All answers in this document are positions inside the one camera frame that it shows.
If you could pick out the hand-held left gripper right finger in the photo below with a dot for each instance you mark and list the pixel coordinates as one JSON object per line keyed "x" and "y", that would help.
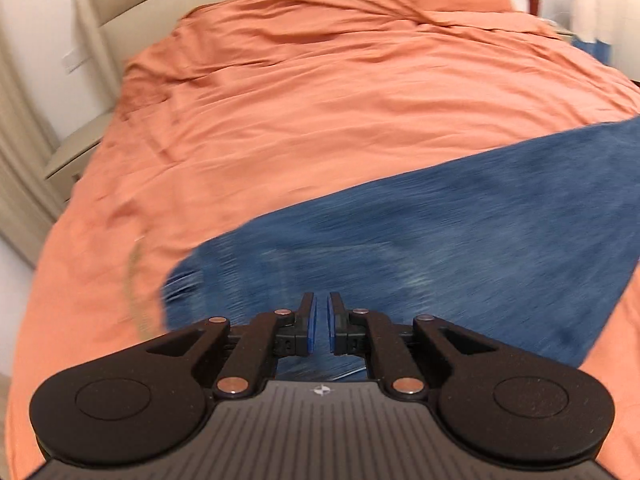
{"x": 332, "y": 327}

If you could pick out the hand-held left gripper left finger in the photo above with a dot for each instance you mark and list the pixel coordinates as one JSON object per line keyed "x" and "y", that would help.
{"x": 312, "y": 327}

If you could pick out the blue denim pants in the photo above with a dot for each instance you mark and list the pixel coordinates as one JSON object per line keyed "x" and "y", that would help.
{"x": 450, "y": 220}

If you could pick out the orange duvet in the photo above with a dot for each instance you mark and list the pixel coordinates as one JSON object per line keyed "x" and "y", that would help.
{"x": 300, "y": 110}

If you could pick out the beige nightstand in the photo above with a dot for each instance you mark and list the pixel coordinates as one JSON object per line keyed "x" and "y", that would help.
{"x": 75, "y": 150}

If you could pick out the beige curtain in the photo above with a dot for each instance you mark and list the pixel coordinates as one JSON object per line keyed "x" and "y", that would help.
{"x": 20, "y": 160}

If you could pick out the beige padded headboard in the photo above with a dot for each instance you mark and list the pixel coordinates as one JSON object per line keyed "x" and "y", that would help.
{"x": 130, "y": 5}

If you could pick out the dark red box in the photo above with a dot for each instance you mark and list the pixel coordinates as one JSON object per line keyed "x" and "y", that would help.
{"x": 535, "y": 7}

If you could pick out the white blurred object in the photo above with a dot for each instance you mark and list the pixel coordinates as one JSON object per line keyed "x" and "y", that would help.
{"x": 590, "y": 0}

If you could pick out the white wall socket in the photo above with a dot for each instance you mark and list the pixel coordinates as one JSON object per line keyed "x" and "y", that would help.
{"x": 73, "y": 60}

